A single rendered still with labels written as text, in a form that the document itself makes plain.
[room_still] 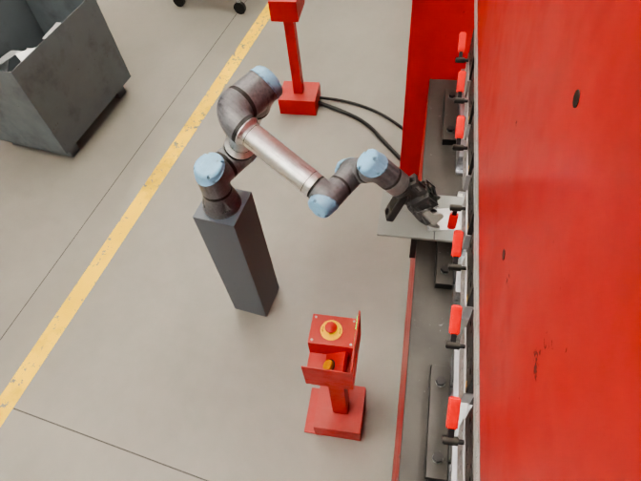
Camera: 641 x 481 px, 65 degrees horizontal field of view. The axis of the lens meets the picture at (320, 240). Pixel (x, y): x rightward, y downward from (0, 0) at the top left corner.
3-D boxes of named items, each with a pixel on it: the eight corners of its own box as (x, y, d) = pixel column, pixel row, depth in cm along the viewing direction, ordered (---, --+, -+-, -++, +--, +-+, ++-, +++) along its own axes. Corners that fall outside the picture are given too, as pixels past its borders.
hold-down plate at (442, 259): (438, 214, 178) (439, 208, 175) (453, 215, 177) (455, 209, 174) (434, 287, 161) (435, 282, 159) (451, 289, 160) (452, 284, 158)
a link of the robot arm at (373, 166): (360, 147, 143) (381, 145, 136) (383, 166, 149) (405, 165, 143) (349, 172, 141) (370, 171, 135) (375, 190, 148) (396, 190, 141)
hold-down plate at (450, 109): (444, 94, 213) (444, 88, 211) (457, 94, 212) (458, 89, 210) (442, 144, 197) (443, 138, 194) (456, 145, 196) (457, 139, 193)
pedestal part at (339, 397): (335, 398, 219) (326, 348, 175) (348, 400, 218) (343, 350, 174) (333, 412, 216) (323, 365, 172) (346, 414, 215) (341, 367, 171)
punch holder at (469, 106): (464, 111, 163) (472, 67, 150) (490, 113, 162) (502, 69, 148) (463, 144, 155) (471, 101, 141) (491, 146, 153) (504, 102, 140)
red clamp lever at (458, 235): (452, 229, 119) (447, 270, 120) (470, 231, 119) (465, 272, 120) (451, 229, 121) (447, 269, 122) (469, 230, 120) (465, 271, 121)
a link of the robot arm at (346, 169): (321, 176, 149) (345, 175, 141) (344, 153, 154) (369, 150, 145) (335, 196, 153) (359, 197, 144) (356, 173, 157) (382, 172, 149)
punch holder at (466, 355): (459, 341, 119) (470, 308, 105) (497, 345, 117) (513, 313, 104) (458, 405, 110) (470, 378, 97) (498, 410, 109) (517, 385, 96)
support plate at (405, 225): (382, 192, 170) (382, 190, 169) (463, 198, 166) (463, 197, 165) (377, 236, 160) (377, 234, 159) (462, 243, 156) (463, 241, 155)
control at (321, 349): (316, 328, 180) (311, 304, 165) (361, 334, 177) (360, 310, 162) (305, 383, 168) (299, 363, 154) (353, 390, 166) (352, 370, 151)
